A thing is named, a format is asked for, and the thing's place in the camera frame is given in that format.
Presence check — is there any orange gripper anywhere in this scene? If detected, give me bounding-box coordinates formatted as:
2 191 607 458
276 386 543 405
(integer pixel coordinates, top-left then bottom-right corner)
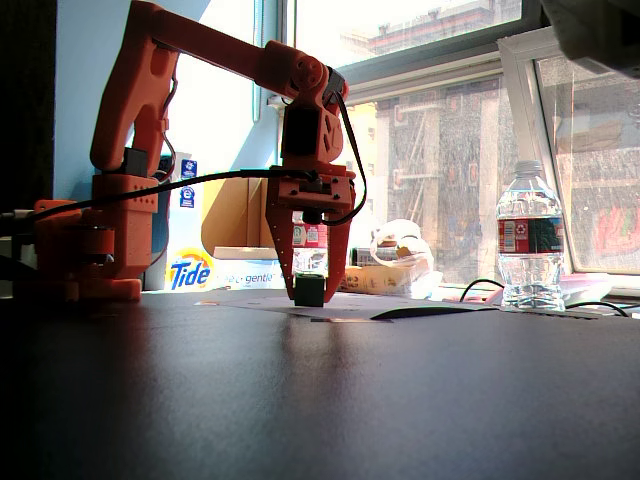
264 154 358 305

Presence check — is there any green cube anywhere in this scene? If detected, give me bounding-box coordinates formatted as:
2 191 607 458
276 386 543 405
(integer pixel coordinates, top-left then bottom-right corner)
293 272 327 308

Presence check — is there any paper grid sheet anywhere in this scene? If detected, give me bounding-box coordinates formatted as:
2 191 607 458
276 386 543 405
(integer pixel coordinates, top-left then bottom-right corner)
193 291 501 322

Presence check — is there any small clear water bottle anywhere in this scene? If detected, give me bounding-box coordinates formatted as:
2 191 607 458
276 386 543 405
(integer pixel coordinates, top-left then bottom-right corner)
291 209 330 277

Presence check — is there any dark small box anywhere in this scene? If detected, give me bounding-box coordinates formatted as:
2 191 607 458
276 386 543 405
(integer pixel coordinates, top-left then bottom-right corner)
350 246 385 267

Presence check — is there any yellow printed box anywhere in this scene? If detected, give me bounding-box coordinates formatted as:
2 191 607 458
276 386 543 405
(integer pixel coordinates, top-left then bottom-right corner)
338 264 417 297

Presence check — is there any brown cardboard box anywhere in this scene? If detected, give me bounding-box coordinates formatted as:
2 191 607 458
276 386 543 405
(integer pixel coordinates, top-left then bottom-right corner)
200 177 274 249

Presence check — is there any white plastic bag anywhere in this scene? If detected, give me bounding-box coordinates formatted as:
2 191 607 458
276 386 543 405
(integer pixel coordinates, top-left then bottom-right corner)
368 218 445 300

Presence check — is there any Tide detergent box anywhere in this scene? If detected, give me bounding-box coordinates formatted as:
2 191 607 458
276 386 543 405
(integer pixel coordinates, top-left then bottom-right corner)
142 151 290 293

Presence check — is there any large clear water bottle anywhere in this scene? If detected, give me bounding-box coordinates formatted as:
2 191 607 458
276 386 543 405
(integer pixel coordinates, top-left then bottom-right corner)
495 159 567 312

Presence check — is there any blurry grey object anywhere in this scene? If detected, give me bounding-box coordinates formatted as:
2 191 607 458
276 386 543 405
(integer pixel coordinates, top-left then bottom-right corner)
539 0 640 80

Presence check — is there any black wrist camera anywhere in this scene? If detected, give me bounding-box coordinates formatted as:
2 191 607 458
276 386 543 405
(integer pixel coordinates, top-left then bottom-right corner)
297 171 334 225

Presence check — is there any black gripper servo cable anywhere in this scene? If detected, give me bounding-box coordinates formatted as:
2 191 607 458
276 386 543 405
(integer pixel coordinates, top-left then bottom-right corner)
321 91 369 228

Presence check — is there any black camera cable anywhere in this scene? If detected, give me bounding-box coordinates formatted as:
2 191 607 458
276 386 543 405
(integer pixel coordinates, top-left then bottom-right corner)
0 168 321 224

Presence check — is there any grey window frame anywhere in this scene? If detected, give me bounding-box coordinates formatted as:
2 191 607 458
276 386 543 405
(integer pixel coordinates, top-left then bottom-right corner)
267 0 640 301

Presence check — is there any white leaning frame panel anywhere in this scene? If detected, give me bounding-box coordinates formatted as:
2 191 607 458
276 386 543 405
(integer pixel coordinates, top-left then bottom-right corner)
496 25 640 292

